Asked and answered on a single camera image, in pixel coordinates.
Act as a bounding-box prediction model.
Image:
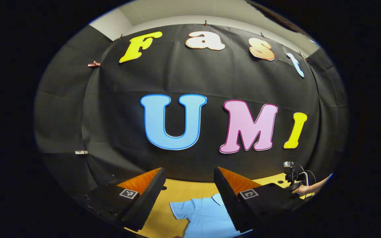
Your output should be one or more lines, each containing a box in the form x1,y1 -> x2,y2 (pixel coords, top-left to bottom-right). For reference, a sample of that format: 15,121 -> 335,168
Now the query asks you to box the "light blue polo T-shirt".
170,194 -> 252,238

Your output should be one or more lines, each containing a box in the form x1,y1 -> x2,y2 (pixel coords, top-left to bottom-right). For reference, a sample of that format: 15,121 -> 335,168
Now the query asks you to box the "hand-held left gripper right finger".
214,167 -> 307,233

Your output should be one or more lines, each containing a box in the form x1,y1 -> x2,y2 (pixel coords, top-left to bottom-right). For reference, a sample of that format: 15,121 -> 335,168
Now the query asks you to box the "black backdrop cloth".
34,20 -> 348,212

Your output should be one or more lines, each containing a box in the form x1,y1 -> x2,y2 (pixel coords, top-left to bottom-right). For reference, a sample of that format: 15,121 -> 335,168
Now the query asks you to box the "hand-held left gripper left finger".
81,167 -> 166,232

